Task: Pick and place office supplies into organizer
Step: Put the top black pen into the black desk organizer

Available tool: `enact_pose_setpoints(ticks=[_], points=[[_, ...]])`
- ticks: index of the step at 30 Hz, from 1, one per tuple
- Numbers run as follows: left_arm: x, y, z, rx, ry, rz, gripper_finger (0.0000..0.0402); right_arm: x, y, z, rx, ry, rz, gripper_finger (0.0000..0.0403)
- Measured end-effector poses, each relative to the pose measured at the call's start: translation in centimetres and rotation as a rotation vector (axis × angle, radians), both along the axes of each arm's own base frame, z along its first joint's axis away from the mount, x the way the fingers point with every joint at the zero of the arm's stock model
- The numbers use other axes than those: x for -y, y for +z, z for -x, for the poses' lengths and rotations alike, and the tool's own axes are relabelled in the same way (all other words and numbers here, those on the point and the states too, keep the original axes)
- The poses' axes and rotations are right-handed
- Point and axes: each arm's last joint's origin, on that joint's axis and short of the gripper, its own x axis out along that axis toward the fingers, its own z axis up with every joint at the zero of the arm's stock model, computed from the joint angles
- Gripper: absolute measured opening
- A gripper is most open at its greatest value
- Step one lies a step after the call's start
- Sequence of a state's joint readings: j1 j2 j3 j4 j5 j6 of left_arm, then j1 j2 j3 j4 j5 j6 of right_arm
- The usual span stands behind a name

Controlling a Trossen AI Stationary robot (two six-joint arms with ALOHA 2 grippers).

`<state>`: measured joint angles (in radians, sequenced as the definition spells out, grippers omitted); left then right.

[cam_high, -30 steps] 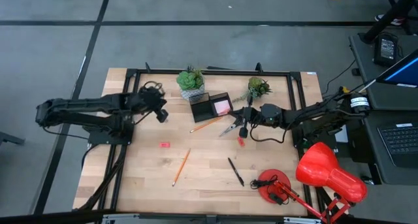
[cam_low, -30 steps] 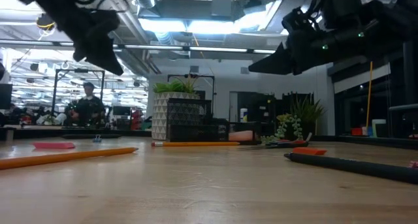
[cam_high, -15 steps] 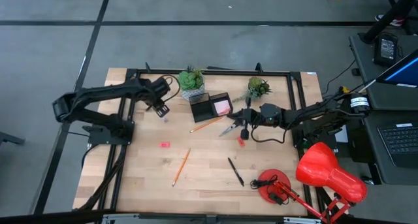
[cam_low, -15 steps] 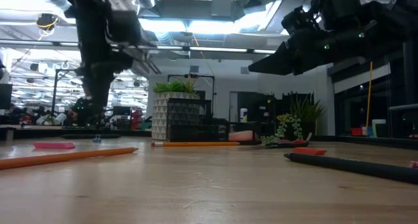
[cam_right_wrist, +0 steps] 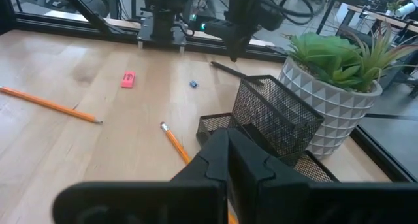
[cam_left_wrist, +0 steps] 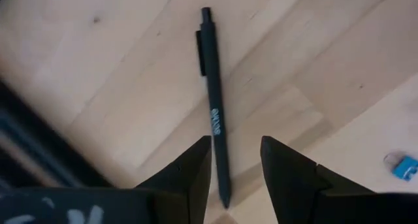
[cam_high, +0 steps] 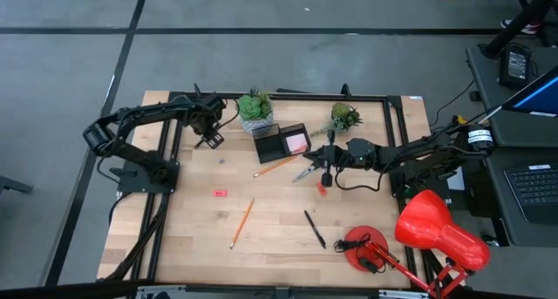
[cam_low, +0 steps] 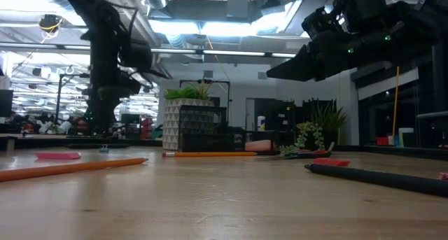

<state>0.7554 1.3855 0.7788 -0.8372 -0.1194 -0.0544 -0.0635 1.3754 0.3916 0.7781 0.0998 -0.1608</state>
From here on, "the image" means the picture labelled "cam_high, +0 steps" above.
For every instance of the orange eraser with black print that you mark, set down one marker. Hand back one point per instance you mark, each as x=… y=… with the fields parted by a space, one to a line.
x=321 y=191

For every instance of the dark laptop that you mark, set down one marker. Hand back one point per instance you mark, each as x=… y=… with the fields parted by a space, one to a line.
x=536 y=190

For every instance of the dark slim pen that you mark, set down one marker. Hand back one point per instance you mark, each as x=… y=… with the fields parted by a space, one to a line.
x=199 y=144

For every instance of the person's shoe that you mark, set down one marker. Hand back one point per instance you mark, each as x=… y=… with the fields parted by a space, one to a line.
x=529 y=28

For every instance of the red desk lamp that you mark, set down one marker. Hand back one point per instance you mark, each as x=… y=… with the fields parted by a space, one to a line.
x=431 y=227

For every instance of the black mesh desk organizer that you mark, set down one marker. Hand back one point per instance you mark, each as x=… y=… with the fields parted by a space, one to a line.
x=270 y=148

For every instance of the yellow plug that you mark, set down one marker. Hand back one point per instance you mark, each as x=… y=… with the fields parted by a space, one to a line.
x=458 y=119

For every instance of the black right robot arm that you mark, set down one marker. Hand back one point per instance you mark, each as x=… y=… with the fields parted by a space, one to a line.
x=414 y=153

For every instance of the grey metal leg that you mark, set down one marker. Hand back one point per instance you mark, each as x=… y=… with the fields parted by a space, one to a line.
x=15 y=185

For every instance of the monitor with blue screen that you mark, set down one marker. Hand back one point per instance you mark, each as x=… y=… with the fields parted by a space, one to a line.
x=540 y=98

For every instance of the pink eraser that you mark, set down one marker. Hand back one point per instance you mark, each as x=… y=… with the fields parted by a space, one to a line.
x=220 y=193

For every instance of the black side desk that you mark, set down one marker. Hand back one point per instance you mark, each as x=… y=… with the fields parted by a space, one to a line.
x=492 y=94

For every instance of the white paper sheet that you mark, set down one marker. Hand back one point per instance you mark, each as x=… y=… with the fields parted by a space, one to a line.
x=457 y=179

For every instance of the black rig beam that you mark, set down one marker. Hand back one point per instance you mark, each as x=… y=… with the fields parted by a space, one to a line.
x=65 y=290

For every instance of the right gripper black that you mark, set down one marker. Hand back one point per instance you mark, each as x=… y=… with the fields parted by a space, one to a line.
x=338 y=157

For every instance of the black aluminium table frame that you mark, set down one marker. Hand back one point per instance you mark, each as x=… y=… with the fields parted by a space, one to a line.
x=283 y=96

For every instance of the black pen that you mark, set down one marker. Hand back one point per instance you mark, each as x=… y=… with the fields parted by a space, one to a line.
x=315 y=229

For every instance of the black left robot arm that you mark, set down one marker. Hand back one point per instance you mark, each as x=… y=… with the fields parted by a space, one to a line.
x=144 y=113

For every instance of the small trailing succulent dark pot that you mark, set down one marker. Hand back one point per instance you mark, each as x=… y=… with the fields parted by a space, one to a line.
x=344 y=115

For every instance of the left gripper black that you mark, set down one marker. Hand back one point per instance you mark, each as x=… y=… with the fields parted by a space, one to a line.
x=209 y=111

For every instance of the black stand leg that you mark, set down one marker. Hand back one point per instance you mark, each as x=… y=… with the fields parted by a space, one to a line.
x=514 y=29

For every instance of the green succulent in patterned pot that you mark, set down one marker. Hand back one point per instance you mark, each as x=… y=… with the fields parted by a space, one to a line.
x=253 y=107

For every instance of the orange pencil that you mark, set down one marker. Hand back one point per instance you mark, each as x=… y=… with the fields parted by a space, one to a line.
x=274 y=166
x=242 y=223

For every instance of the pink sticky note pad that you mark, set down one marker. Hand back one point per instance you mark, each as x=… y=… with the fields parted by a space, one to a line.
x=296 y=143

